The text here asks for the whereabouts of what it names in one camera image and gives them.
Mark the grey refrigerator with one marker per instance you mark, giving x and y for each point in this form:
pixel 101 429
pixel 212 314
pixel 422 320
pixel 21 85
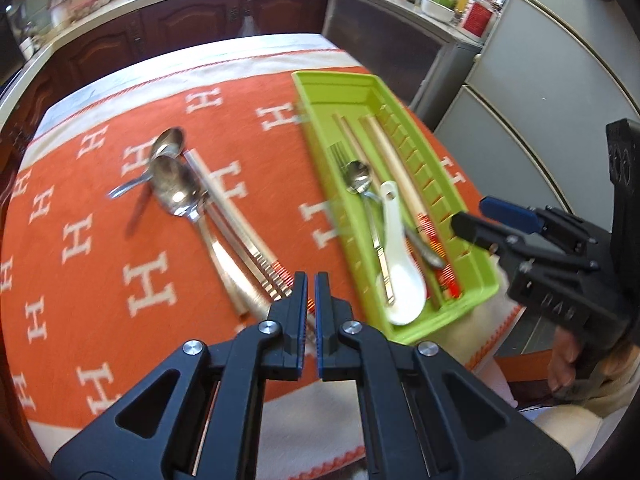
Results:
pixel 550 85

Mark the small metal spoon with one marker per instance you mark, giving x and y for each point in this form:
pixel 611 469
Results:
pixel 357 176

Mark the cream clothing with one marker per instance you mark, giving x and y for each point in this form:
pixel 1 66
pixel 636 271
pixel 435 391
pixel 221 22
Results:
pixel 565 425

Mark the red labelled canister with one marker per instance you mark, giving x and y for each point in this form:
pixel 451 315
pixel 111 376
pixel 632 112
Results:
pixel 477 17

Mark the white ceramic spoon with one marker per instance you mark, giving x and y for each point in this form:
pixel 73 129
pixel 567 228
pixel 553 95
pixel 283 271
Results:
pixel 402 285

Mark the white bowl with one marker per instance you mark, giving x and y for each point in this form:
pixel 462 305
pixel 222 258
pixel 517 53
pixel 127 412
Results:
pixel 437 10

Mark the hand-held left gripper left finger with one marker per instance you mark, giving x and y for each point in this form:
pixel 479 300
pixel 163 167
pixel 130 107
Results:
pixel 300 325

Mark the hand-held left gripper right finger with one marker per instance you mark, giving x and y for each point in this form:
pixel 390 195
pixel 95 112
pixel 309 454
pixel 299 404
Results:
pixel 322 325

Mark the brown wooden chopstick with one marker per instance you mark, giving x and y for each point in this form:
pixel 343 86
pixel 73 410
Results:
pixel 395 170

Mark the person's right hand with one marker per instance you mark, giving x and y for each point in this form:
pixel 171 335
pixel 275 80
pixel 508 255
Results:
pixel 562 365

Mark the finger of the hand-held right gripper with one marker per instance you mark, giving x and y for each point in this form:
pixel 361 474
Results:
pixel 507 212
pixel 480 232

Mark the pair of brown chopsticks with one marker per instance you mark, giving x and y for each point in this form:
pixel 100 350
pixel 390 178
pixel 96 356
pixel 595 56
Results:
pixel 237 207

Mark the metal fork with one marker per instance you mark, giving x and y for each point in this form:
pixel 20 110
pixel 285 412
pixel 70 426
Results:
pixel 372 230

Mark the large metal spoon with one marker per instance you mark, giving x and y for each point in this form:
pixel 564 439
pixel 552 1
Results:
pixel 175 185

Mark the medium metal spoon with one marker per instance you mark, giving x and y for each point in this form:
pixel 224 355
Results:
pixel 169 142

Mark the green plastic utensil tray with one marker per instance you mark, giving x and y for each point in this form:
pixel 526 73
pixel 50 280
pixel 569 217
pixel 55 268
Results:
pixel 320 102

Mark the stainless steel appliance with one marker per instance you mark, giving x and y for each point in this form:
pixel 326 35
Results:
pixel 380 45

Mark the pale wooden chopstick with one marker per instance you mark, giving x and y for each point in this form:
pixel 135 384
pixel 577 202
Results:
pixel 352 140

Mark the orange printed blanket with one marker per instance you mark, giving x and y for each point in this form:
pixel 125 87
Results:
pixel 100 270

